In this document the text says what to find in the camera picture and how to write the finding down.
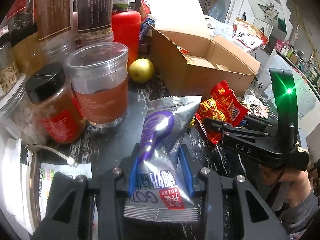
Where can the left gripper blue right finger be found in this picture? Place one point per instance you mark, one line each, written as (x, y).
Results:
(185, 162)

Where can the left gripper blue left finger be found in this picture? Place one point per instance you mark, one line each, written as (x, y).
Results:
(133, 175)

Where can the silver purple snack packet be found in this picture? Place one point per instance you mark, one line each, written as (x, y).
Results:
(161, 194)

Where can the red gold snack packet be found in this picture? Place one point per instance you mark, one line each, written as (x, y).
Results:
(224, 106)

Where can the brown gold snack packet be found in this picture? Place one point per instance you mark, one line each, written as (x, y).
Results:
(255, 106)

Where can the grey chair cover near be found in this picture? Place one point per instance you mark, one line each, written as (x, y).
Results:
(308, 104)

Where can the clear glass mug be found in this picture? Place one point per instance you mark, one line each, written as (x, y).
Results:
(261, 86)

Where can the black lid spice jar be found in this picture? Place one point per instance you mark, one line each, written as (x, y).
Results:
(54, 103)

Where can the yellow lemon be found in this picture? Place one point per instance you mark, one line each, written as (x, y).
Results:
(141, 70)

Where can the cashew nut bag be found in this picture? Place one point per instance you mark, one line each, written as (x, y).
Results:
(247, 36)

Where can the clear jar red label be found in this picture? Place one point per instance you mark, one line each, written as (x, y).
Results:
(98, 74)

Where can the open cardboard box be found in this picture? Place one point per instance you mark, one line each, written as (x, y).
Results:
(188, 59)

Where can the red canister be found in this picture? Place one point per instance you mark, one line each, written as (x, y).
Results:
(126, 28)

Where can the small white blue bottle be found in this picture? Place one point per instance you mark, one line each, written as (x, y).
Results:
(150, 20)

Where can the dark label jar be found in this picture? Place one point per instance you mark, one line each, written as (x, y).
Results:
(94, 21)

